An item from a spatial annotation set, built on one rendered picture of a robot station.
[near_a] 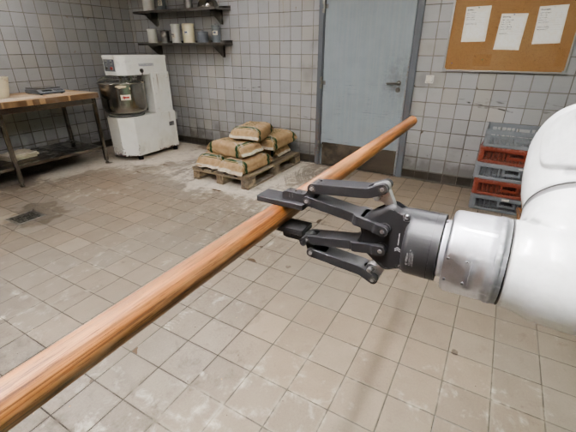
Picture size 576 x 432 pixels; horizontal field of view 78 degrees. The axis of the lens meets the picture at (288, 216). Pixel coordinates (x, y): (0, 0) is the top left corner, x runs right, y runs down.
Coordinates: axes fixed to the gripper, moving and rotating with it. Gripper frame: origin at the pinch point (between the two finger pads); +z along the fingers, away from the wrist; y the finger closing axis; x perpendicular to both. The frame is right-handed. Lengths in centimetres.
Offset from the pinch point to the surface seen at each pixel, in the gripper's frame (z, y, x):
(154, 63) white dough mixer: 393, -5, 327
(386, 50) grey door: 95, -20, 381
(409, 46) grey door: 71, -23, 381
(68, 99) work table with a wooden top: 414, 30, 210
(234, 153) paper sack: 218, 81, 264
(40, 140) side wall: 499, 86, 209
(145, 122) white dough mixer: 390, 66, 292
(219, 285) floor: 111, 118, 105
